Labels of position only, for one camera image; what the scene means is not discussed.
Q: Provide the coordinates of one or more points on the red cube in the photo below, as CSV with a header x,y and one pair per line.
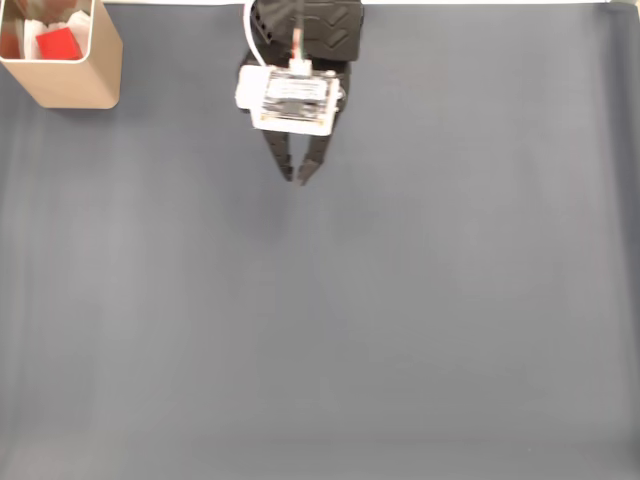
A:
x,y
60,45

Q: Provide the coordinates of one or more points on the beige box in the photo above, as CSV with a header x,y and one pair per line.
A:
x,y
75,80

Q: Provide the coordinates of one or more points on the blue-grey table mat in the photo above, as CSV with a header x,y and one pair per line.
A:
x,y
400,300

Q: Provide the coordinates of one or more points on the white padding sheet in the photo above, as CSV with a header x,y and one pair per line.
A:
x,y
31,40

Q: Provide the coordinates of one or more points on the white mounted camera board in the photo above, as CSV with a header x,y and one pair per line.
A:
x,y
290,100

